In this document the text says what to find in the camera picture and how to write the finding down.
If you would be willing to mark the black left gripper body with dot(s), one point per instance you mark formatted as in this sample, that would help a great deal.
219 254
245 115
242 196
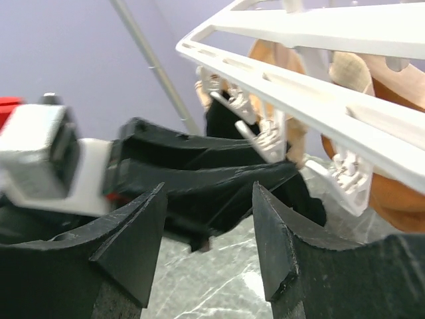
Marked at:
20 224

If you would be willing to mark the black underwear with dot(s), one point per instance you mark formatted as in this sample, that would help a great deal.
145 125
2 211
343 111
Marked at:
208 180

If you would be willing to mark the beige hanging underwear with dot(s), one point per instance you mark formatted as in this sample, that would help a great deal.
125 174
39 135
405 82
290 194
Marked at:
275 102

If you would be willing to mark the orange hanging underwear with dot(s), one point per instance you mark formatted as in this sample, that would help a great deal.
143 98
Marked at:
378 142

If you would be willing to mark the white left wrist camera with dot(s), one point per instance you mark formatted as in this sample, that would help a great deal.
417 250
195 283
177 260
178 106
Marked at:
47 166

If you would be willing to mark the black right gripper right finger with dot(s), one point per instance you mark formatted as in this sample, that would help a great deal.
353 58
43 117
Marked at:
308 272

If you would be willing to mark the white metal clothes rack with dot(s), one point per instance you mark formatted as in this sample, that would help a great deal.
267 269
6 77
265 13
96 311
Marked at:
145 48

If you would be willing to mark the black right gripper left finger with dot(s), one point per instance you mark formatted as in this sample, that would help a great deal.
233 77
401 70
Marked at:
103 269

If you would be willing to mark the white plastic clip hanger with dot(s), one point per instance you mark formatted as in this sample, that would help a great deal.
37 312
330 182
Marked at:
380 30

